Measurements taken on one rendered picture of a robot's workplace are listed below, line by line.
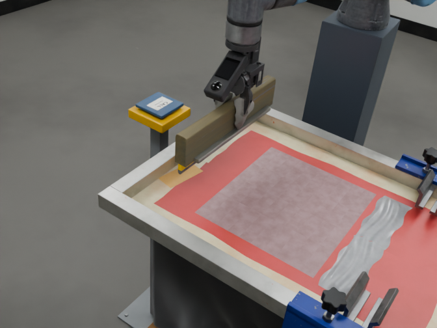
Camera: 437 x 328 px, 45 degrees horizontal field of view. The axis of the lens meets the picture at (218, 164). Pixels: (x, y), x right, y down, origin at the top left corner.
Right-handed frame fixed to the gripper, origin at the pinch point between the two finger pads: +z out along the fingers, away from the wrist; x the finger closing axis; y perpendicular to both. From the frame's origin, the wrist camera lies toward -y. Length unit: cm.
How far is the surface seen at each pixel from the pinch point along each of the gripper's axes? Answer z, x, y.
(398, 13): 98, 68, 379
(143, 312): 109, 36, 8
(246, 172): 14.2, -4.9, 3.0
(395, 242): 14.3, -43.7, 3.7
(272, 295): 10.5, -30.9, -29.1
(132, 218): 11.7, 3.5, -29.5
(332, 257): 14.1, -34.6, -9.5
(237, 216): 14.1, -12.2, -12.0
